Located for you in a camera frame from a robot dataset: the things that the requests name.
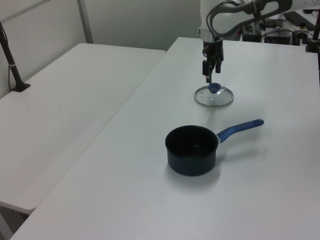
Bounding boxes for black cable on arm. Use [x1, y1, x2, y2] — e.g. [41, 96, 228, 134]
[205, 0, 251, 44]

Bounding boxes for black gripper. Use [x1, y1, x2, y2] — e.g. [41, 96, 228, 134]
[201, 39, 224, 84]

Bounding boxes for dark saucepan with blue handle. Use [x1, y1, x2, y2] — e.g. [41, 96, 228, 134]
[164, 118, 265, 177]

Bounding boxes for black electronics equipment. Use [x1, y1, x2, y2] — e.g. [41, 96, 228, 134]
[239, 9, 316, 46]

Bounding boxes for white folding side table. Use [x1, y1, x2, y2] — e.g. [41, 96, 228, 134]
[0, 42, 167, 211]

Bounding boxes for black camera stand pole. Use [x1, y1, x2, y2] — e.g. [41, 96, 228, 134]
[0, 21, 32, 93]

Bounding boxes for black clamp pole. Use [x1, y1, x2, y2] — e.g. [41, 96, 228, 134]
[304, 14, 320, 53]

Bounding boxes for glass lid with blue knob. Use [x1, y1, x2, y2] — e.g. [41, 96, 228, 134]
[193, 82, 235, 108]

